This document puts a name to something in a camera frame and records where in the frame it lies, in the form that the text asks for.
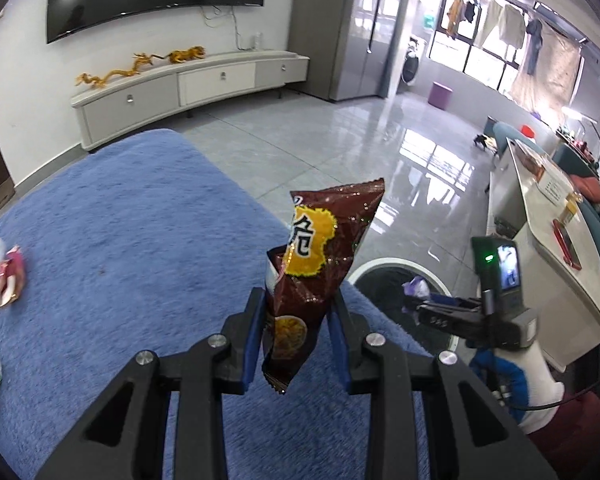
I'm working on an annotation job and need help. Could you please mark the purple stool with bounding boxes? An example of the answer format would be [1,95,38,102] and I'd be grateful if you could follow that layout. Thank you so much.
[429,81,453,109]

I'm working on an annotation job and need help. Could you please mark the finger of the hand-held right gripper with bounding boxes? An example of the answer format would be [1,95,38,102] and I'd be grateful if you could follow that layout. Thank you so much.
[404,302,481,333]
[427,294,482,308]

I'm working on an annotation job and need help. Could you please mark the short golden dragon figurine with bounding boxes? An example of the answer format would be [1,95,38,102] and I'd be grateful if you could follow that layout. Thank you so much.
[167,46,207,65]

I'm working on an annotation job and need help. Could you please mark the red phone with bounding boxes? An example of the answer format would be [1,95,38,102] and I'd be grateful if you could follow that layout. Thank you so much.
[552,219,582,268]

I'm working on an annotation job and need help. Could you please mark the orange and dark hanging garment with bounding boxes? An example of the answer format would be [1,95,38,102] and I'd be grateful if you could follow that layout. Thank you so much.
[445,0,481,38]

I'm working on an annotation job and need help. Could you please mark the red pink wrapper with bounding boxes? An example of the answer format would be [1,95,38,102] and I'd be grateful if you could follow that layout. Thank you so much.
[0,244,27,309]

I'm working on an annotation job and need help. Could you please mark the white round trash bin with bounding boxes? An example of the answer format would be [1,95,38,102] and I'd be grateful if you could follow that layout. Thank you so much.
[347,257,458,361]

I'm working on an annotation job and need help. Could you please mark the person's right forearm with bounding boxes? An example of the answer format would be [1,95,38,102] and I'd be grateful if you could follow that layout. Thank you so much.
[522,390,600,480]

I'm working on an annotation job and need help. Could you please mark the long golden dragon figurine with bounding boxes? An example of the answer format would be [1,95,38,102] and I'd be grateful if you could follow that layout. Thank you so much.
[76,52,156,92]

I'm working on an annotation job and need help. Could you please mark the person's right hand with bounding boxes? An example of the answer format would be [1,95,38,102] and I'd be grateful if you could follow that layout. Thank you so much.
[469,342,566,433]

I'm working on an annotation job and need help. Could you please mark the white long table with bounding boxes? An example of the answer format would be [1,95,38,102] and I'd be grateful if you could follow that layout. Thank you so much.
[487,137,600,373]

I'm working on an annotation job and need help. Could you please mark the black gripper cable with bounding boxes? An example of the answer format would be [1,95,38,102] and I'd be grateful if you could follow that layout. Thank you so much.
[500,370,600,411]

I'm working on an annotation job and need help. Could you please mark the brown chip bag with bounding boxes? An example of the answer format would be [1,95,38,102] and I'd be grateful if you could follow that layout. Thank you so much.
[261,177,385,397]

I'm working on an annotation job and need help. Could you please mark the beige hanging sheet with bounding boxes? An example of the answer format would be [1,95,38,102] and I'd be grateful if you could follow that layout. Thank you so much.
[509,30,583,121]

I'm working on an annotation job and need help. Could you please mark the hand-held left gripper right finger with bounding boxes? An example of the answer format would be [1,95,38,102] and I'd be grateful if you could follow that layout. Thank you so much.
[330,292,563,480]

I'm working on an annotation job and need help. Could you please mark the white television cables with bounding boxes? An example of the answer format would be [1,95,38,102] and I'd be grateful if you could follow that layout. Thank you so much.
[202,4,246,51]

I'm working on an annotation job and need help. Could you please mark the white washing machine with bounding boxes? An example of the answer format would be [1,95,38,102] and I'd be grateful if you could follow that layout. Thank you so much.
[400,42,422,83]

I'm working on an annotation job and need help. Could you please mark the grey double door fridge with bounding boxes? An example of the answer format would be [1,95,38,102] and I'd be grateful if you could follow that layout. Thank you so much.
[286,0,406,105]

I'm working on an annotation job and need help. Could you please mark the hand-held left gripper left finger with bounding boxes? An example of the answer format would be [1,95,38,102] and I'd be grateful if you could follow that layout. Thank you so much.
[32,287,268,480]

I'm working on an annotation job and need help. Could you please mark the grey white television console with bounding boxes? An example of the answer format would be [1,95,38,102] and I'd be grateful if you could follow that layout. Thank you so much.
[70,49,311,152]

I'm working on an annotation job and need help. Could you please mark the blue hanging garment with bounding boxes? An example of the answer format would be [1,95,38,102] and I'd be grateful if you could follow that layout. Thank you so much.
[522,19,543,75]

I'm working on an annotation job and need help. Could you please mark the white hanging shirts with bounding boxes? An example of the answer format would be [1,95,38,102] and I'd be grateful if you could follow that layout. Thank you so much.
[475,0,526,51]

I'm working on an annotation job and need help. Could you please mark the yellow small container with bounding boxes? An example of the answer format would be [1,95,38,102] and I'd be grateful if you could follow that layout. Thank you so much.
[562,192,581,223]

